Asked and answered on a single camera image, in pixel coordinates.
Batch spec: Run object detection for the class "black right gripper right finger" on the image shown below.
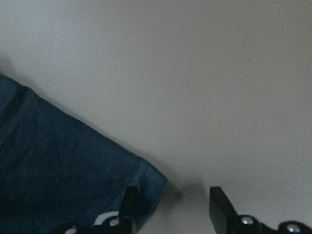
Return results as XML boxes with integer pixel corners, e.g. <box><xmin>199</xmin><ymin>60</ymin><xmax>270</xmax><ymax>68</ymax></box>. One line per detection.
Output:
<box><xmin>209</xmin><ymin>186</ymin><xmax>238</xmax><ymax>234</ymax></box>

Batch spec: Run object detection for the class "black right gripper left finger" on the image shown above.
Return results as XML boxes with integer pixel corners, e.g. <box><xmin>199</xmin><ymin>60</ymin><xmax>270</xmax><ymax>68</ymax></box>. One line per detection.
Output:
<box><xmin>119</xmin><ymin>186</ymin><xmax>138</xmax><ymax>218</ymax></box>

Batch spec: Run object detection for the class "black printed t-shirt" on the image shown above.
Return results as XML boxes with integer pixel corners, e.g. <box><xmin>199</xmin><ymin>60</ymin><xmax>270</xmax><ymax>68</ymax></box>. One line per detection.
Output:
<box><xmin>0</xmin><ymin>76</ymin><xmax>167</xmax><ymax>234</ymax></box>

